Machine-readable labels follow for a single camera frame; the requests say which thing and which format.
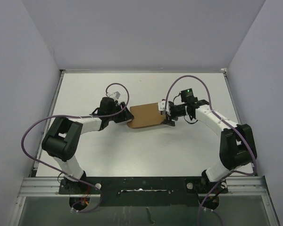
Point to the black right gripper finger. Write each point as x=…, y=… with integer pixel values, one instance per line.
x=168, y=122
x=167, y=105

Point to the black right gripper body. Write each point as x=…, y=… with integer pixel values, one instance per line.
x=179, y=111

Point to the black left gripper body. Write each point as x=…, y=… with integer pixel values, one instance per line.
x=116, y=108

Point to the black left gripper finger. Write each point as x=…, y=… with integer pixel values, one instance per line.
x=125, y=118
x=125, y=113

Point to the brown cardboard paper box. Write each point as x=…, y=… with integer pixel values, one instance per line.
x=147, y=115

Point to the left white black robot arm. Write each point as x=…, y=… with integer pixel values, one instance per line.
x=62, y=138

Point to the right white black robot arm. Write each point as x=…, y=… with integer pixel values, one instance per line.
x=237, y=145

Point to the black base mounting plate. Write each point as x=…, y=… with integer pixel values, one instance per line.
x=143, y=191

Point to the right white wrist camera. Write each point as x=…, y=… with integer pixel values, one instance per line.
x=161, y=108

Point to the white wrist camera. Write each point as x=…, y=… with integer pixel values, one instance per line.
x=161, y=108
x=115, y=95

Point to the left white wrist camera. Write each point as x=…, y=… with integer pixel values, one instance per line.
x=115, y=95

